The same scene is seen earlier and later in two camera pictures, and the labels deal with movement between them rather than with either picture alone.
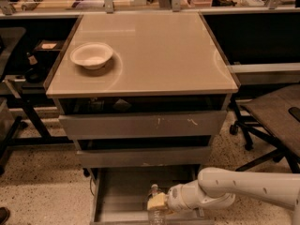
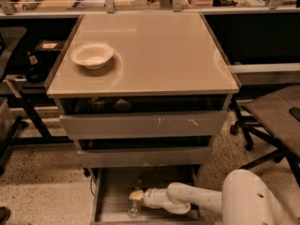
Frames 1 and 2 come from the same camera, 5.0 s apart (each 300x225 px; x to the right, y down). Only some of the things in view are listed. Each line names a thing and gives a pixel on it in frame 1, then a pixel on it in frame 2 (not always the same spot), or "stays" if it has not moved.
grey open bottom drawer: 119,194 stays
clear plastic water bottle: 156,217 → 134,208
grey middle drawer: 144,157 stays
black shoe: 5,215 stays
